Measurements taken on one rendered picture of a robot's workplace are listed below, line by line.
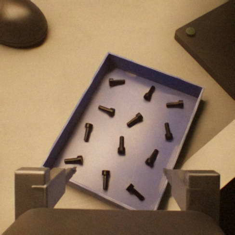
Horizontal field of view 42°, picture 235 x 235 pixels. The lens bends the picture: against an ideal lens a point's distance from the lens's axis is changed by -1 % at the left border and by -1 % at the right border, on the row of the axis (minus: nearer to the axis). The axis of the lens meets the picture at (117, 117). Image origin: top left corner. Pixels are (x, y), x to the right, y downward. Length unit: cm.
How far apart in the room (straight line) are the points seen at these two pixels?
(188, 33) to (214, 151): 13
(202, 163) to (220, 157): 2
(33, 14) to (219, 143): 22
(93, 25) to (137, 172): 18
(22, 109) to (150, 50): 15
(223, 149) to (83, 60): 17
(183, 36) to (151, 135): 12
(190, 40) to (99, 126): 13
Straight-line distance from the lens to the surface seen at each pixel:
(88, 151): 28
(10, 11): 35
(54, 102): 31
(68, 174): 16
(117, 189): 27
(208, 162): 29
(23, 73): 34
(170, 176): 16
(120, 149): 27
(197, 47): 34
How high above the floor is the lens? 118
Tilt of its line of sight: 63 degrees down
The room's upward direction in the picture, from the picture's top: 2 degrees counter-clockwise
